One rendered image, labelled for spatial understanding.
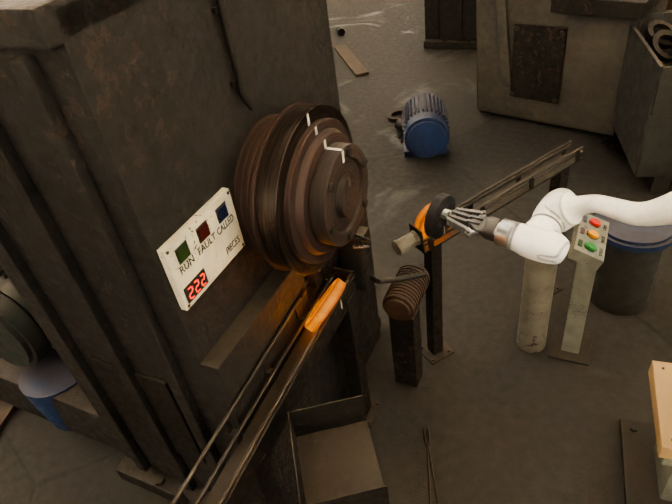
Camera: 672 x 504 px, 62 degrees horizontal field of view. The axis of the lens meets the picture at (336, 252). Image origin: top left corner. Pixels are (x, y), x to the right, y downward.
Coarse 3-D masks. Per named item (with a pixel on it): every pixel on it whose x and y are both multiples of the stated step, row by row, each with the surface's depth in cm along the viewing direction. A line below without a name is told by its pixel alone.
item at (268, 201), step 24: (288, 120) 141; (312, 120) 144; (288, 144) 135; (264, 168) 137; (288, 168) 137; (264, 192) 137; (264, 216) 139; (264, 240) 143; (288, 264) 146; (312, 264) 159
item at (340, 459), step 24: (312, 408) 148; (336, 408) 150; (360, 408) 152; (312, 432) 154; (336, 432) 154; (360, 432) 153; (312, 456) 150; (336, 456) 149; (360, 456) 148; (312, 480) 145; (336, 480) 144; (360, 480) 143
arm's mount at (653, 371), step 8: (656, 368) 180; (664, 368) 179; (656, 376) 178; (664, 376) 177; (656, 384) 175; (664, 384) 175; (656, 392) 173; (664, 392) 173; (656, 400) 172; (664, 400) 171; (656, 408) 171; (664, 408) 169; (656, 416) 170; (664, 416) 167; (656, 424) 169; (664, 424) 165; (656, 432) 168; (664, 432) 163; (656, 440) 167; (664, 440) 161; (664, 448) 160; (664, 456) 162
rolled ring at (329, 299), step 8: (336, 280) 171; (328, 288) 180; (336, 288) 167; (344, 288) 169; (328, 296) 165; (336, 296) 166; (320, 304) 179; (328, 304) 165; (312, 312) 178; (320, 312) 165; (328, 312) 165; (312, 320) 166; (320, 320) 165; (312, 328) 168
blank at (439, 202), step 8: (440, 200) 182; (448, 200) 185; (432, 208) 182; (440, 208) 182; (448, 208) 188; (432, 216) 181; (424, 224) 184; (432, 224) 182; (440, 224) 190; (432, 232) 184; (440, 232) 189
